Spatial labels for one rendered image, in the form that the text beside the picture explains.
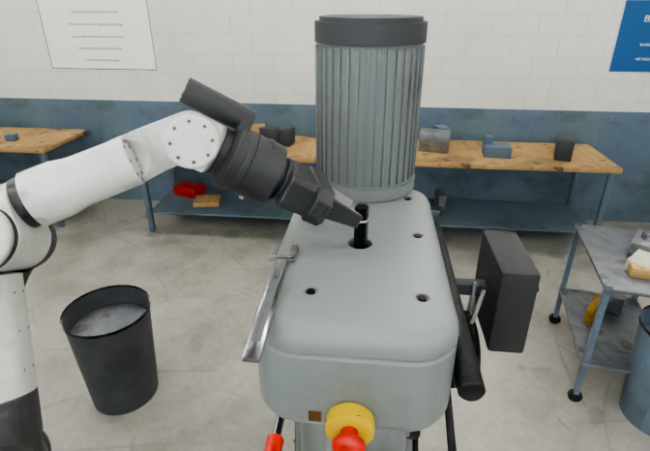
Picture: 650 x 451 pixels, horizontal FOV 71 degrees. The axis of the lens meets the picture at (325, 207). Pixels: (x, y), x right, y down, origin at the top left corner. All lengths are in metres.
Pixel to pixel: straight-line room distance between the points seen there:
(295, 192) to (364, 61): 0.28
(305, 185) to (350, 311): 0.18
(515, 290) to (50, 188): 0.85
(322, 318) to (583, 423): 2.81
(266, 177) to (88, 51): 5.19
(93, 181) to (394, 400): 0.45
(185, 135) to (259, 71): 4.47
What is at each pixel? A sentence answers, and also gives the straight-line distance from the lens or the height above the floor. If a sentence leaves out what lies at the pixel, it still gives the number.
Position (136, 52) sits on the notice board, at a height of 1.70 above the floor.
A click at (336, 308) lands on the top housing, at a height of 1.89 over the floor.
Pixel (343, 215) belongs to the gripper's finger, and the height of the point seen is 1.96.
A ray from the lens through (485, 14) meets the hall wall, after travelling 4.94.
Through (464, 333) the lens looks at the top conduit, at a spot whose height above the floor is 1.81.
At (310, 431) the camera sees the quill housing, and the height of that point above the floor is 1.56.
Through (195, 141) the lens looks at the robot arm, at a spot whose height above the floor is 2.08.
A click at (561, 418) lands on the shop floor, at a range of 3.26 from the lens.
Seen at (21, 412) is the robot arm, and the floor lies 1.81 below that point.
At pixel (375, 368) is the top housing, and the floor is 1.85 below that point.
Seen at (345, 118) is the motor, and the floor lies 2.05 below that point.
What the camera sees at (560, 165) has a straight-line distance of 4.57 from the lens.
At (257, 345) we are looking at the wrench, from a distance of 0.52.
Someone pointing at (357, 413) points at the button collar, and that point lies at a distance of 0.60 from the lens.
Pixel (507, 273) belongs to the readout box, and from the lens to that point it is 1.02.
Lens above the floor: 2.24
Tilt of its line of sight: 25 degrees down
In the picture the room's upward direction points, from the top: straight up
